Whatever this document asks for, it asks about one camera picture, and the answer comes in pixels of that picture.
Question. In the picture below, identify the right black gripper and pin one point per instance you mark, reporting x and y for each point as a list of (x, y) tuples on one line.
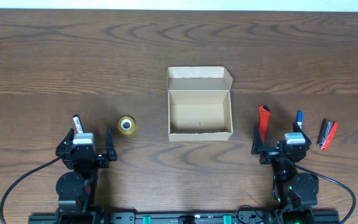
[(266, 157)]

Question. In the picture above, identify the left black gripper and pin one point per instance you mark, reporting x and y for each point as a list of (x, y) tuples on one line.
[(104, 163)]

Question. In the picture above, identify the black marker pen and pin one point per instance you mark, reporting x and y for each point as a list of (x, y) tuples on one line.
[(78, 124)]

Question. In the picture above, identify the red utility knife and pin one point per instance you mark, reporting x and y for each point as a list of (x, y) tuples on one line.
[(264, 116)]

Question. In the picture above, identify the blue marker pen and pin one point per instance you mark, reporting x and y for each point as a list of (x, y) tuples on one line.
[(299, 118)]

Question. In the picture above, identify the yellow tape roll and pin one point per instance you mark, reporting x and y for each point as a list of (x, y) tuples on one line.
[(126, 125)]

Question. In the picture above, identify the red black stapler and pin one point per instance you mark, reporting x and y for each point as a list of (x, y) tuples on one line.
[(326, 133)]

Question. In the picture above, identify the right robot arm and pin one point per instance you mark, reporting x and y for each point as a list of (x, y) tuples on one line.
[(295, 191)]

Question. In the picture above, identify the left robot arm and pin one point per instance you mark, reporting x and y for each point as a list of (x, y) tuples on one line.
[(77, 188)]

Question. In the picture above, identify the cardboard box with lid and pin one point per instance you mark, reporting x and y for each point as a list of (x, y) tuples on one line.
[(199, 103)]

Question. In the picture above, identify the black mounting rail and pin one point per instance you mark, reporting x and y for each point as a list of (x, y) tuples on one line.
[(245, 216)]

